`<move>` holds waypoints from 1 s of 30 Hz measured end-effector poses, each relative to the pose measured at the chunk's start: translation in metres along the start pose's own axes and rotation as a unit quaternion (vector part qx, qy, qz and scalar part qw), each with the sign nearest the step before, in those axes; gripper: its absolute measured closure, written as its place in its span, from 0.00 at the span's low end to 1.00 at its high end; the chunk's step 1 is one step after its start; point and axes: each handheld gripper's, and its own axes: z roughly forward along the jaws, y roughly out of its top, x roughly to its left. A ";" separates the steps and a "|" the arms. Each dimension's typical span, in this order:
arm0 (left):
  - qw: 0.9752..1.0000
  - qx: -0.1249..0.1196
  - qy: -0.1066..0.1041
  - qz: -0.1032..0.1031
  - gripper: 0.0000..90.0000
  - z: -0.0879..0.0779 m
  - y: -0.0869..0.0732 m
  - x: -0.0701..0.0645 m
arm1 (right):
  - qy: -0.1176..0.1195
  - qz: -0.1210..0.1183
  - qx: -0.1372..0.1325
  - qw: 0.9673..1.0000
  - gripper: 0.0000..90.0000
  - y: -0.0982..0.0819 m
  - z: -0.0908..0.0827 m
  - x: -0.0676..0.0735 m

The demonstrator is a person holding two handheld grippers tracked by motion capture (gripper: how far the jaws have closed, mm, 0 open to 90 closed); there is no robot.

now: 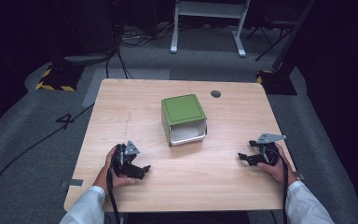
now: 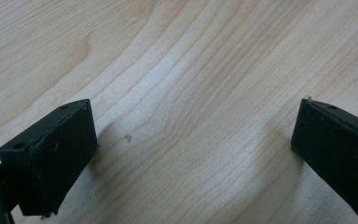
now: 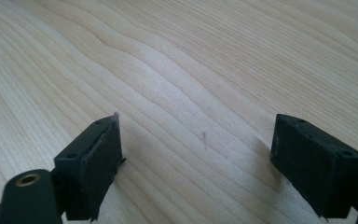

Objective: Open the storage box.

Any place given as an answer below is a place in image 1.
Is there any black tripod stand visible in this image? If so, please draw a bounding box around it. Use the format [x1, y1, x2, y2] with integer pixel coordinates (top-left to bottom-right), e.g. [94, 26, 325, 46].
[245, 0, 296, 62]

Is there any grey tape strip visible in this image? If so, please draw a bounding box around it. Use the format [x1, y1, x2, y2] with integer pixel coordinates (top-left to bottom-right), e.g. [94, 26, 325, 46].
[60, 178, 85, 189]

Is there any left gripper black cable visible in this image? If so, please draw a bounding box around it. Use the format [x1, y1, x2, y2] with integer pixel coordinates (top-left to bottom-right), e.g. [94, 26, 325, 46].
[105, 166, 121, 224]

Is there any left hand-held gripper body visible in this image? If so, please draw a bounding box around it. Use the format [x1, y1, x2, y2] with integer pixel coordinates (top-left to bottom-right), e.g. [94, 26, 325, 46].
[111, 140, 142, 178]

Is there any bundle of black floor cables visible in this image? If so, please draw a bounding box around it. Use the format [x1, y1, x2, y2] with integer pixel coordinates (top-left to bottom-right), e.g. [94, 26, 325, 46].
[104, 24, 176, 80]

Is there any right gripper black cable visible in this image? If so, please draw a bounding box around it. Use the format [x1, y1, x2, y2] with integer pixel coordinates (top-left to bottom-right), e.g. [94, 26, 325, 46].
[268, 147, 290, 224]

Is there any black yellow striped stand base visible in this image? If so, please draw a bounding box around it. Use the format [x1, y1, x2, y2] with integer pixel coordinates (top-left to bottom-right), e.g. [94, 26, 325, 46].
[34, 63, 86, 92]
[255, 69, 298, 96]

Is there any black slanted stand pole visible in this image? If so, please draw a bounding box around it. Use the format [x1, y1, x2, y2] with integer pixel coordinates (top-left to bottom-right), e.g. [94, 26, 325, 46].
[271, 0, 317, 72]

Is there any green drawer box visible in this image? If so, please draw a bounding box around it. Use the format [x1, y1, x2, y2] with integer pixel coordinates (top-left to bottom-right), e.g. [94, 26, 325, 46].
[160, 93, 209, 147]

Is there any dark equipment stand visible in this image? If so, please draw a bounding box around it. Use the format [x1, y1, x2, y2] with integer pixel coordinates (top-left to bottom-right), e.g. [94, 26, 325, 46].
[51, 0, 126, 67]

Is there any person's left hand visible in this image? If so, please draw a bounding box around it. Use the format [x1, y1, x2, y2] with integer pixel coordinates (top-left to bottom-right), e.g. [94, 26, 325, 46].
[93, 146, 136, 194]

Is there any long black floor cable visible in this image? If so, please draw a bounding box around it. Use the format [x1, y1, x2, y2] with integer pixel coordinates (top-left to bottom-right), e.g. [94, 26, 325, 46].
[0, 103, 95, 220]

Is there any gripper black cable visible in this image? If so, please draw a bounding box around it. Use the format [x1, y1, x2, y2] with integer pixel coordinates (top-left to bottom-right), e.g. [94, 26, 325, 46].
[105, 166, 121, 224]
[268, 147, 290, 224]

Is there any white metal table frame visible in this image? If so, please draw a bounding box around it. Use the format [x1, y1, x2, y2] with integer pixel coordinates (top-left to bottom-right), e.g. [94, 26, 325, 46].
[170, 0, 252, 58]

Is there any person's right hand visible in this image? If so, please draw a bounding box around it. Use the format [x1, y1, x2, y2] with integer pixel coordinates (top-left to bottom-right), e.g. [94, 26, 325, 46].
[256, 143, 300, 186]

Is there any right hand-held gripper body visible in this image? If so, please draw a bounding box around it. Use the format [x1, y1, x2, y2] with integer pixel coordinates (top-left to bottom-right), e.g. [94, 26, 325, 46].
[252, 133, 287, 167]

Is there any white drawer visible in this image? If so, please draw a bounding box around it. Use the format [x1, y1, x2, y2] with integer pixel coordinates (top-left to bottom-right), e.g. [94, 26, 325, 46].
[169, 119, 208, 147]

